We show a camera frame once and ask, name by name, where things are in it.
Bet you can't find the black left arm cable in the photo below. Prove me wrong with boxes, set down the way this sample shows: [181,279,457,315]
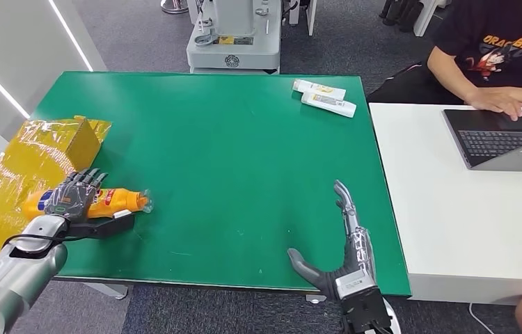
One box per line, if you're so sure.
[1,232,84,248]

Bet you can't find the white tube yellow print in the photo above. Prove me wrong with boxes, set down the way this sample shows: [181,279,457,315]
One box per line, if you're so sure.
[292,79,347,101]

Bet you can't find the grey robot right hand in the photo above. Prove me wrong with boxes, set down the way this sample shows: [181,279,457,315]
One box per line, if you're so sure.
[287,180,377,303]

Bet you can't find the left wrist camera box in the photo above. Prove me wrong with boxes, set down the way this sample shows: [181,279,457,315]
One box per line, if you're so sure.
[68,209,136,241]

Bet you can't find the white tube grey label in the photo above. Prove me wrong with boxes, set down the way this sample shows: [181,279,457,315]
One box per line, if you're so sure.
[301,91,358,119]

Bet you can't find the white floor cable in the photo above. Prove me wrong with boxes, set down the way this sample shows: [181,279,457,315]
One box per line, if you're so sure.
[467,303,495,334]

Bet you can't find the yellow taped cardboard box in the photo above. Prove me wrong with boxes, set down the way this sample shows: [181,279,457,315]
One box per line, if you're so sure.
[0,115,112,276]

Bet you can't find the orange detergent bottle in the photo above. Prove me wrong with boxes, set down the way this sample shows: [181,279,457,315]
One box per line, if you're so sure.
[22,187,154,221]

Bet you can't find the grey laptop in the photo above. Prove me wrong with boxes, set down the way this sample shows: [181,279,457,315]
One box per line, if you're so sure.
[442,109,522,173]

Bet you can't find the grey table leg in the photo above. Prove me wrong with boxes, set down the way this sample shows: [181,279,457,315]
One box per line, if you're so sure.
[83,281,129,301]

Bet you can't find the white furniture panel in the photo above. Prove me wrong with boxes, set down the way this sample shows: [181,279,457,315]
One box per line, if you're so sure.
[287,0,318,37]
[413,0,442,38]

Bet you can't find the black chair legs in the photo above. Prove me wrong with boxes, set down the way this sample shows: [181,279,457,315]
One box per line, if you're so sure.
[379,0,425,33]

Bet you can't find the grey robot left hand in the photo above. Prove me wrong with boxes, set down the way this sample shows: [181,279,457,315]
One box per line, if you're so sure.
[44,168,109,223]

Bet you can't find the person's right hand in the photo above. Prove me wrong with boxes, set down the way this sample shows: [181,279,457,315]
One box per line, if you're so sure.
[464,87,522,122]

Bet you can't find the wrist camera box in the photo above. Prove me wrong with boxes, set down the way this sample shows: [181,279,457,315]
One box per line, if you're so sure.
[334,269,393,334]
[68,209,136,241]

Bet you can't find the grey machine base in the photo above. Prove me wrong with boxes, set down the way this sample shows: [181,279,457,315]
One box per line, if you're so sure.
[186,0,283,74]

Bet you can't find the person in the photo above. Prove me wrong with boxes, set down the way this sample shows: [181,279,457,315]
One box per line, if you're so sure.
[365,0,522,122]

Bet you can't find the chrome stand base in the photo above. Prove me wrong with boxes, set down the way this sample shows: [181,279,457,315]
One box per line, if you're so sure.
[159,0,189,15]

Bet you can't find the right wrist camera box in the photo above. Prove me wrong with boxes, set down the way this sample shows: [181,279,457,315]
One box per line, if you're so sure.
[334,269,393,334]

